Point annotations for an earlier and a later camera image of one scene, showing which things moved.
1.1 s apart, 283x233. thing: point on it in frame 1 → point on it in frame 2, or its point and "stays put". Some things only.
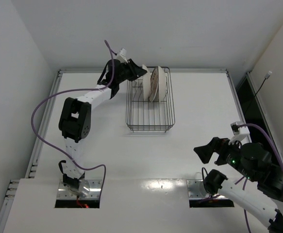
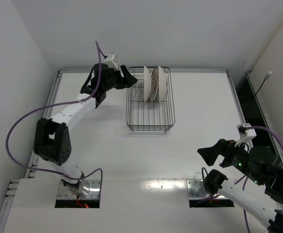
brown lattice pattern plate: x=147 y=84 stays put
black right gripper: x=217 y=150 stays put
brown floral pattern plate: x=162 y=87 → x=156 y=81
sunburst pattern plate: x=154 y=80 stays put
